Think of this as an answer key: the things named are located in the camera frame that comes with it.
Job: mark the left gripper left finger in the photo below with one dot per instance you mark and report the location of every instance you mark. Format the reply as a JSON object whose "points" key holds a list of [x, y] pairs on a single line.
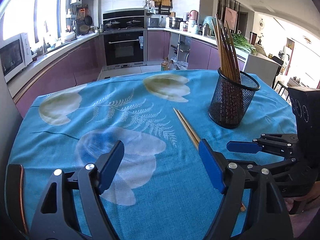
{"points": [[55, 216]]}

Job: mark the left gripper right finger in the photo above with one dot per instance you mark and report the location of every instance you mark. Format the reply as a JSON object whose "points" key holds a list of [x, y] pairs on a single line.
{"points": [[267, 216]]}

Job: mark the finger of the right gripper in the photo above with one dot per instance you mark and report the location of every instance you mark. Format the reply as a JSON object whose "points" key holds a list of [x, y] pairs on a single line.
{"points": [[274, 168], [282, 145]]}

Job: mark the dark wooden chopstick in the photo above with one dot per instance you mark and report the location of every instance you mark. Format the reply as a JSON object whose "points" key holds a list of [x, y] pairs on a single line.
{"points": [[233, 56]]}

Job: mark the teal kitchen appliance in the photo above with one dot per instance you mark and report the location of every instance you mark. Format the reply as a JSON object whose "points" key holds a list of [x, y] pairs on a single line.
{"points": [[208, 26]]}

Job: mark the kitchen window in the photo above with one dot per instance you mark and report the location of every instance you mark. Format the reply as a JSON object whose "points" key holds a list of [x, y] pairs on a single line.
{"points": [[40, 19]]}

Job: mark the person's right hand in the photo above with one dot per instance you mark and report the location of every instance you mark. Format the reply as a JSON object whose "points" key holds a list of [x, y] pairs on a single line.
{"points": [[305, 225]]}

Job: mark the black mesh utensil cup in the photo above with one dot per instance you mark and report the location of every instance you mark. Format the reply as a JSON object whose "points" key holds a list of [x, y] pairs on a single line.
{"points": [[231, 100]]}

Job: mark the blue floral tablecloth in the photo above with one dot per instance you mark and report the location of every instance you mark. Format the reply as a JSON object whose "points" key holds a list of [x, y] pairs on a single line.
{"points": [[161, 189]]}

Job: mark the green leafy vegetables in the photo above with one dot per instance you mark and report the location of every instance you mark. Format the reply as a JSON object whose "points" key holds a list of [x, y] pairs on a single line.
{"points": [[241, 43]]}

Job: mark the pink lower cabinets right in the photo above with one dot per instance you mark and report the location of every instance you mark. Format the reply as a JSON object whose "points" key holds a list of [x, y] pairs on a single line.
{"points": [[199, 52]]}

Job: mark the pink cabinets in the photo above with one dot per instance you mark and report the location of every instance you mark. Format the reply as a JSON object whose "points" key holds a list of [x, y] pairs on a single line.
{"points": [[199, 52], [78, 66]]}

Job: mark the cooking oil bottle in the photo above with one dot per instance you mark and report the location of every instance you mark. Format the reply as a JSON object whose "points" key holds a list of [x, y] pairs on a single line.
{"points": [[167, 65]]}

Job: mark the pink lower cabinets left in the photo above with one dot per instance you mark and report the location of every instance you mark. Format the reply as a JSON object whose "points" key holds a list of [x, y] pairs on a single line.
{"points": [[78, 66]]}

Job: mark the pink electric kettle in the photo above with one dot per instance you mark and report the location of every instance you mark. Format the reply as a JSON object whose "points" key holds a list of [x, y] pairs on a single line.
{"points": [[193, 15]]}

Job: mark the steel cooking pot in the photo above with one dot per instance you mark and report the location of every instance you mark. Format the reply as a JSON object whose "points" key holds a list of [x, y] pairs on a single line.
{"points": [[174, 22]]}

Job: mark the white microwave oven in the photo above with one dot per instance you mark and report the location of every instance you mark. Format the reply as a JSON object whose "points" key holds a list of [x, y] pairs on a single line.
{"points": [[15, 55]]}

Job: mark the black built-in oven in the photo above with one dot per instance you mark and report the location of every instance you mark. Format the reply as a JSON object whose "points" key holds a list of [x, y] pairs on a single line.
{"points": [[125, 48]]}

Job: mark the black range hood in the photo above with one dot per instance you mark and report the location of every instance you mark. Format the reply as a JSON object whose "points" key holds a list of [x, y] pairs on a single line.
{"points": [[124, 19]]}

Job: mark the black camera box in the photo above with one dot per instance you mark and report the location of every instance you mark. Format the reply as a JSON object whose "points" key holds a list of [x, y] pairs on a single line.
{"points": [[305, 107]]}

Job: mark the pink wall picture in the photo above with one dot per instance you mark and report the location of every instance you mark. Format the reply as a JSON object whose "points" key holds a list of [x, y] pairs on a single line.
{"points": [[230, 18]]}

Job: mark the wall spice rack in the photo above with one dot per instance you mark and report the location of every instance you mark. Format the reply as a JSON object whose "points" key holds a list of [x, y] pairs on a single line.
{"points": [[158, 7]]}

